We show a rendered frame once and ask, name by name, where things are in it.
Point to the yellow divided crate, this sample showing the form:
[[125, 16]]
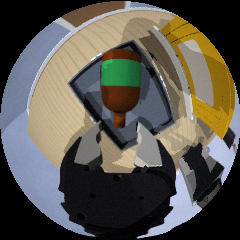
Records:
[[209, 79]]

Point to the brown bottle with green label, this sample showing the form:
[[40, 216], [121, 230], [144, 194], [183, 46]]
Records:
[[120, 82]]

